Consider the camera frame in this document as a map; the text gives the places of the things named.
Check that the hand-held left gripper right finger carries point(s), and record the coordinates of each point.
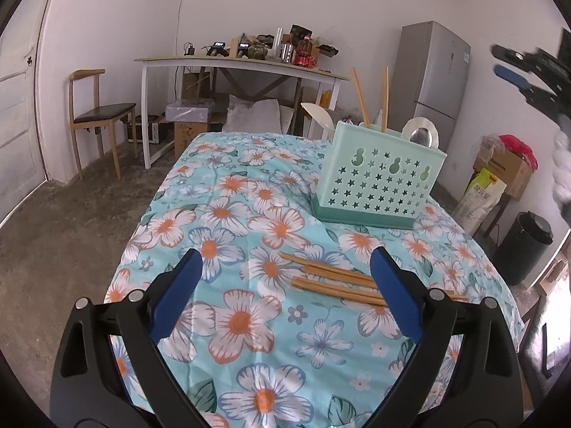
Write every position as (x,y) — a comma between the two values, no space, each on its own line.
(397,294)

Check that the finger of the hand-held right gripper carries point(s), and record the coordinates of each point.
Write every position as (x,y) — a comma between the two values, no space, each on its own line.
(513,53)
(508,75)

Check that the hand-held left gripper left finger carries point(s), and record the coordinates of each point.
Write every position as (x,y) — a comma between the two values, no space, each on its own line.
(178,294)

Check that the wooden chopstick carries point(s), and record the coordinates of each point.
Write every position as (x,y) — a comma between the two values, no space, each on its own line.
(385,98)
(359,96)
(334,294)
(321,266)
(334,288)
(339,277)

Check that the beige rice paddle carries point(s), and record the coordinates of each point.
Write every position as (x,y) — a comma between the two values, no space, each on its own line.
(421,121)

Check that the metal ladle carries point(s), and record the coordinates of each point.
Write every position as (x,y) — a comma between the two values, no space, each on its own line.
(421,136)

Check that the green plastic utensil holder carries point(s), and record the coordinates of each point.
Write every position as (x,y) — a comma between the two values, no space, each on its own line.
(379,187)

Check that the beige plastic ladle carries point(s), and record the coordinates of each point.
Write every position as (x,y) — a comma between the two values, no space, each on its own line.
(319,118)

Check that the person's right hand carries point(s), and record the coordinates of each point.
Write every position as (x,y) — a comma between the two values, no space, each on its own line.
(564,165)

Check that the blue floral tablecloth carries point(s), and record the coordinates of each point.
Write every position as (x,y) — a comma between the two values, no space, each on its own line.
(241,321)

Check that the red plastic bag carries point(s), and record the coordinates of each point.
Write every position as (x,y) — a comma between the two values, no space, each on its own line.
(517,145)

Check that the silver refrigerator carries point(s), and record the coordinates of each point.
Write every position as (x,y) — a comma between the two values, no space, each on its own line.
(437,76)

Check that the clear plastic bag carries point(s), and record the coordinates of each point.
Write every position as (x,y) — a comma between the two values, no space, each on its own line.
(488,145)

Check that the large cardboard box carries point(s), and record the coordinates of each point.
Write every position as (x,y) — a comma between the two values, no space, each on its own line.
(504,169)

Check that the yellow and white rice sack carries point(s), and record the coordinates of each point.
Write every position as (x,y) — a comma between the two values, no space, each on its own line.
(479,196)

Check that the dark wooden stool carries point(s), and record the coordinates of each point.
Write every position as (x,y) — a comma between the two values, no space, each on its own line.
(502,214)

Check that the black trash bin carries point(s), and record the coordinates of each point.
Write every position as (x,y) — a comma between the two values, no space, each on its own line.
(522,249)

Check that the small cardboard box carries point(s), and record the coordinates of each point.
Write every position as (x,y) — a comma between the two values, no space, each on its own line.
(187,138)

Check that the toaster oven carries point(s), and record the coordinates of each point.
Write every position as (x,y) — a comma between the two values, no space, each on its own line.
(147,131)

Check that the black tray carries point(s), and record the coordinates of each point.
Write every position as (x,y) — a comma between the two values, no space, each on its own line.
(329,51)

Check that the grey wrapped box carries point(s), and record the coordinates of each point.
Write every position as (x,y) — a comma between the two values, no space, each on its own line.
(189,111)

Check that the yellow plastic bag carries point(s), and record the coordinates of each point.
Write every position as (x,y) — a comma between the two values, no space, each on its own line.
(325,98)

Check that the white side table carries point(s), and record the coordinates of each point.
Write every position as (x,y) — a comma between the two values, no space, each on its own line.
(146,111)

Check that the wooden chair with dark seat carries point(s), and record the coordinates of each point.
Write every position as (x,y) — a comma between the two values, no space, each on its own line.
(105,111)

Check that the cooking oil bottle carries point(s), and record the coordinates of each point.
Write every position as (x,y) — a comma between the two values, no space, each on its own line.
(304,53)

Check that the flat cardboard sheet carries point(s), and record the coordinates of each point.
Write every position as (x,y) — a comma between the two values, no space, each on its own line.
(194,82)

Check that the metal cup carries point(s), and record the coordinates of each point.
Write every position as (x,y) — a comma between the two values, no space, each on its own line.
(287,53)

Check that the clear plastic tube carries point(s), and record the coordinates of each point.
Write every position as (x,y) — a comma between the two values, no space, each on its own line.
(280,35)

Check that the white door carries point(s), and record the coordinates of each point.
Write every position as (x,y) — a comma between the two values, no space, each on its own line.
(18,120)

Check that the black charger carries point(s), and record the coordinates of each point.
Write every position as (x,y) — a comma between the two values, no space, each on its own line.
(190,50)

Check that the black device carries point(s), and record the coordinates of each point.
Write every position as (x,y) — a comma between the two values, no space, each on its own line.
(218,47)
(244,50)

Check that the green jar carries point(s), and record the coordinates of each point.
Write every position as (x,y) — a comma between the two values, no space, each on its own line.
(258,51)

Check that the wooden block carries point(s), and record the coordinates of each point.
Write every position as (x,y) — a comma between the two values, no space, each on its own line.
(233,48)

